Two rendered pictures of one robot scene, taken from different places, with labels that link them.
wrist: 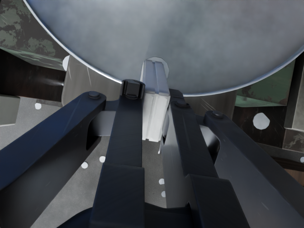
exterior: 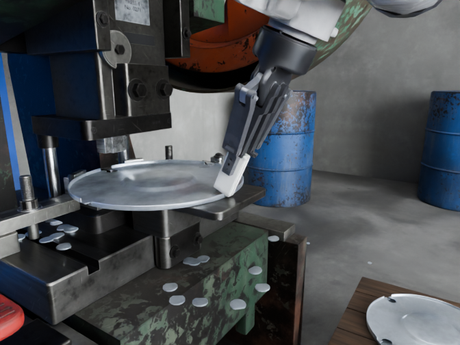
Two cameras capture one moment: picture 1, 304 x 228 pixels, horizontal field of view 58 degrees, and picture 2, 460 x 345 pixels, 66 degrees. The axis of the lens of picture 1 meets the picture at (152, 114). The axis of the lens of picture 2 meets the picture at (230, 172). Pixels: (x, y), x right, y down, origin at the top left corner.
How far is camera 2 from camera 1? 49 cm
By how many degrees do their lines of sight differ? 71
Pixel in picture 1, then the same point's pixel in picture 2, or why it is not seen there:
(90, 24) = (183, 200)
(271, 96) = (259, 233)
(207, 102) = (244, 188)
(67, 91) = (210, 210)
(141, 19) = (192, 192)
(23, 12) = (113, 314)
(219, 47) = not seen: hidden behind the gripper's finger
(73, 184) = not seen: outside the picture
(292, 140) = (294, 240)
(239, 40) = not seen: hidden behind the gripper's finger
